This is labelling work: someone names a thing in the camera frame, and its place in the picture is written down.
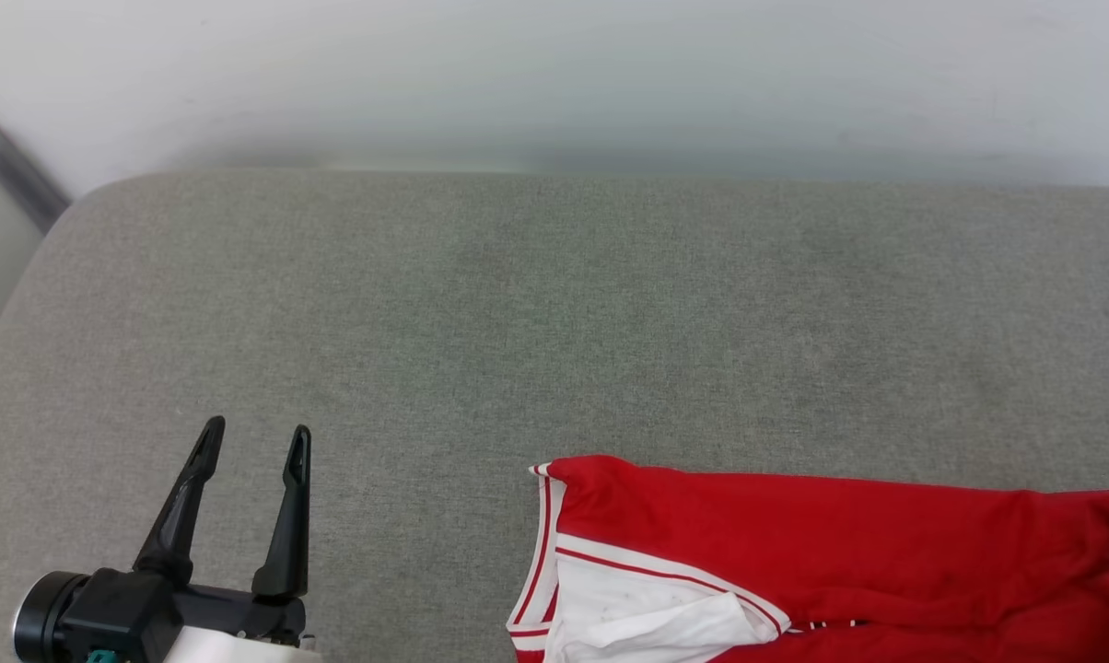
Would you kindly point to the grey fabric sofa cushion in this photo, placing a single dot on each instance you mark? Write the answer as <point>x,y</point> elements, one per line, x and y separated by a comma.
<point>518,322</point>

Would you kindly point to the red basketball jersey white sleeves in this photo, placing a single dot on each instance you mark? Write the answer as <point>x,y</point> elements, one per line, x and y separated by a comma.
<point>840,552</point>

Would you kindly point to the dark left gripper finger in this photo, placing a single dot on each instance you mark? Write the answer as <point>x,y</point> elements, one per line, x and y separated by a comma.
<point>289,525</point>
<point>181,511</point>

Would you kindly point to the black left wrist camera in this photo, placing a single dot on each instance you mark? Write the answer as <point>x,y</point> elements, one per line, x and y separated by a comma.
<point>103,612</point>

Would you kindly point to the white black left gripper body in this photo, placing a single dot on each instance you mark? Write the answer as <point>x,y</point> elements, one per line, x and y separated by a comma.
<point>241,626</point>

